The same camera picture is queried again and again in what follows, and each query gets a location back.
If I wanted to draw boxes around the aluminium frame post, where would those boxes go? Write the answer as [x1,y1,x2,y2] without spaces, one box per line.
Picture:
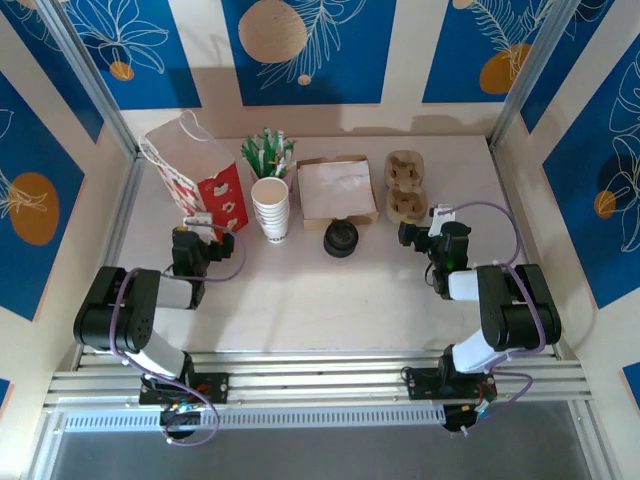
[489,0,584,149]
[37,0,140,161]

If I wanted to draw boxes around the white slotted cable duct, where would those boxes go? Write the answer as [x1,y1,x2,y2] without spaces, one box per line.
[62,405,446,432]

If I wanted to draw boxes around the black plastic cup lids stack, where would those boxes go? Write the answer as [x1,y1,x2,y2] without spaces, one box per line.
[323,218,360,259]

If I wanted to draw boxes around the green white wrapped straws bundle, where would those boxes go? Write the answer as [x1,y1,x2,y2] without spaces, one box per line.
[241,127,297,181]

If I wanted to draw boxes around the small controller circuit board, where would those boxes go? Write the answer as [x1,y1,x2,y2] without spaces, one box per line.
[444,402,496,432]
[160,402,204,426]

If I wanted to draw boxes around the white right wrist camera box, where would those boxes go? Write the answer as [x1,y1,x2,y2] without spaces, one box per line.
[429,203,457,235]

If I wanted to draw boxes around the aluminium table edge rail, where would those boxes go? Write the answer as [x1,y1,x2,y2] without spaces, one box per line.
[74,149,147,371]
[489,142,565,360]

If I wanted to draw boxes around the aluminium rail base frame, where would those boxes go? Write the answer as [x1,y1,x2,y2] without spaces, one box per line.
[42,349,594,417]

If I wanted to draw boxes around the brown pulp cup carrier stack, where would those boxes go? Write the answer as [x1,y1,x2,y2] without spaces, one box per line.
[383,149,430,224]

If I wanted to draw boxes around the white paper napkins stack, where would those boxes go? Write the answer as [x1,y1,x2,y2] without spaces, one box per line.
[298,159,376,221]

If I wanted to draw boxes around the brown cardboard napkin box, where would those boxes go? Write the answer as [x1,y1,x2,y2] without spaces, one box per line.
[296,155,380,232]

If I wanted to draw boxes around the white paper cup stack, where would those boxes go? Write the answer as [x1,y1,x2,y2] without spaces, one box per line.
[250,177,291,246]

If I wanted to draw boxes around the red white paper bag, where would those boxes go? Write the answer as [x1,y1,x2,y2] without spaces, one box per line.
[138,110,250,246]

